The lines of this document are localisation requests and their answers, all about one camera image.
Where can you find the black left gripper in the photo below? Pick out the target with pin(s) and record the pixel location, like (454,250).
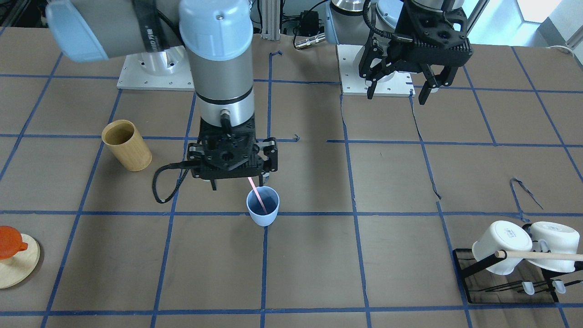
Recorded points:
(391,51)

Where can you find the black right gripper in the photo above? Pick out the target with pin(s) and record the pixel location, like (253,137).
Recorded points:
(270,155)

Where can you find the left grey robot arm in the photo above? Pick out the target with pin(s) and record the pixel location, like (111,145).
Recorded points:
(345,25)

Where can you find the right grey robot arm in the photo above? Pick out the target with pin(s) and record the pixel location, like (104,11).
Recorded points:
(214,36)

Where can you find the bamboo wooden cup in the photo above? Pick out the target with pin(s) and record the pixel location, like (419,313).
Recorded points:
(126,143)

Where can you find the silver cylindrical connector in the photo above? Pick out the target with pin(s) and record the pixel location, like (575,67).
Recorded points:
(309,41)

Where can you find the white mug near rack end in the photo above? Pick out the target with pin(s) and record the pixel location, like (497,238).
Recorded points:
(501,235)

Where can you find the white mug far rack side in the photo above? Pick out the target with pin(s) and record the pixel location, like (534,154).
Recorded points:
(557,238)

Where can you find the orange lid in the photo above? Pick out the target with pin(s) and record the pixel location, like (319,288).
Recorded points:
(11,242)

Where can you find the round wooden coaster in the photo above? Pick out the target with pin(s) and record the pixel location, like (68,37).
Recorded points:
(16,268)

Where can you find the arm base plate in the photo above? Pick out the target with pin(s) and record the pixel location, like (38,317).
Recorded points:
(396,84)
(167,70)

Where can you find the aluminium frame post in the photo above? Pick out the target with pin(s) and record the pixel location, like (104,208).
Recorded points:
(271,20)

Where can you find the black wire mug rack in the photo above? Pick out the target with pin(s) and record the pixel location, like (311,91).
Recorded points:
(507,276)

